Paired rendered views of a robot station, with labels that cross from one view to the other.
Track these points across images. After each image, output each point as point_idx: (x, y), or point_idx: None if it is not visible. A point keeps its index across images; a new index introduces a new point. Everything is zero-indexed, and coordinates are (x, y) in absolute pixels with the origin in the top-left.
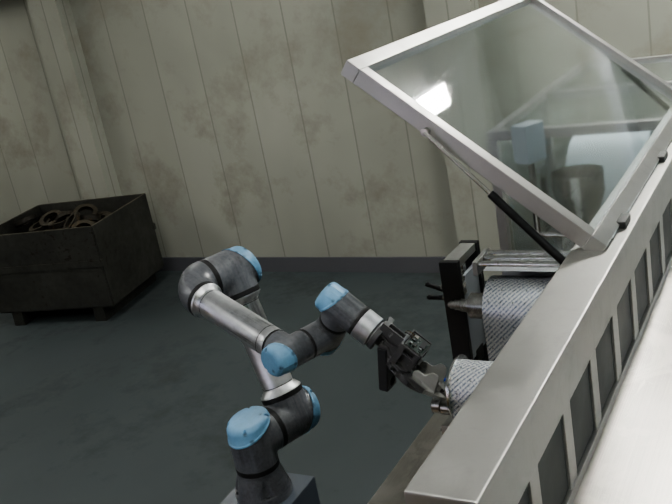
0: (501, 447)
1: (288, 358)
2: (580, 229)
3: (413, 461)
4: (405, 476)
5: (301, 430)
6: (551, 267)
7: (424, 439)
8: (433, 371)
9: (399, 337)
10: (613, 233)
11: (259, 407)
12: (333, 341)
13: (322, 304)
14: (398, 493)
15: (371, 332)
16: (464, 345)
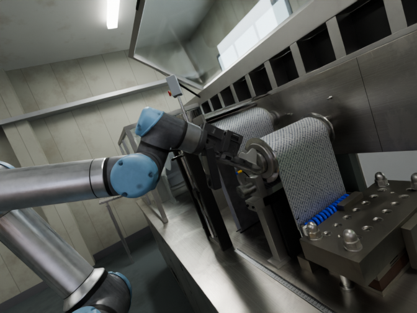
0: None
1: (152, 164)
2: None
3: (208, 278)
4: (218, 286)
5: (126, 309)
6: (239, 105)
7: (194, 267)
8: None
9: (220, 130)
10: None
11: (76, 311)
12: (162, 164)
13: (150, 119)
14: (231, 295)
15: (201, 131)
16: (204, 179)
